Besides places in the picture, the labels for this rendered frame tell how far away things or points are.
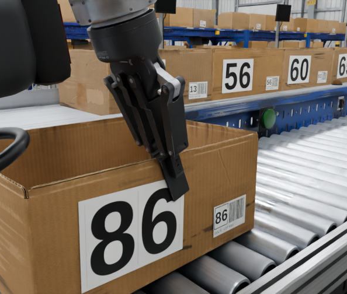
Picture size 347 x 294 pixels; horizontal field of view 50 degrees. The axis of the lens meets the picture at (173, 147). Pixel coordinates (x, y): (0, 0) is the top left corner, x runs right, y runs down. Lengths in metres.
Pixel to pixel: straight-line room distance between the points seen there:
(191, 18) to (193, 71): 6.26
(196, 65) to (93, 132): 0.51
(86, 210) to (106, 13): 0.20
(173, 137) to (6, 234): 0.22
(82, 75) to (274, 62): 0.73
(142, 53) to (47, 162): 0.37
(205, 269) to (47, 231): 0.26
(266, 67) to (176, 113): 1.05
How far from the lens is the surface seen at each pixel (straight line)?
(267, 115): 1.34
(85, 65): 1.06
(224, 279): 0.56
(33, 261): 0.42
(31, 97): 1.24
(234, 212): 0.62
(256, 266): 0.60
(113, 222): 0.45
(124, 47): 0.39
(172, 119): 0.41
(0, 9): 0.18
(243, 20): 8.55
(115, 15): 0.38
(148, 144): 0.47
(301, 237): 0.70
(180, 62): 1.12
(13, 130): 0.24
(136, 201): 0.46
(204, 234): 0.58
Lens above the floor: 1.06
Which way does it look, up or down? 15 degrees down
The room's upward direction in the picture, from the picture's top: straight up
